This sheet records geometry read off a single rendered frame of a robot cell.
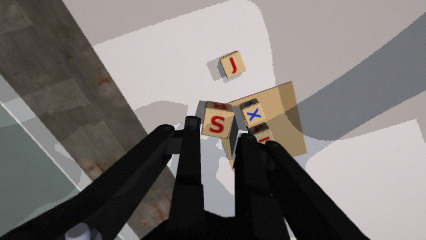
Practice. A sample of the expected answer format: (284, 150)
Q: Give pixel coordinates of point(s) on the tan flat mat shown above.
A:
(282, 117)

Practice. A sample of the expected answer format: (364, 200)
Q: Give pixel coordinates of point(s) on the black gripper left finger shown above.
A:
(101, 210)

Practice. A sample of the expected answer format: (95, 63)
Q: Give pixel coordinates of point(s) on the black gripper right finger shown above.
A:
(310, 213)

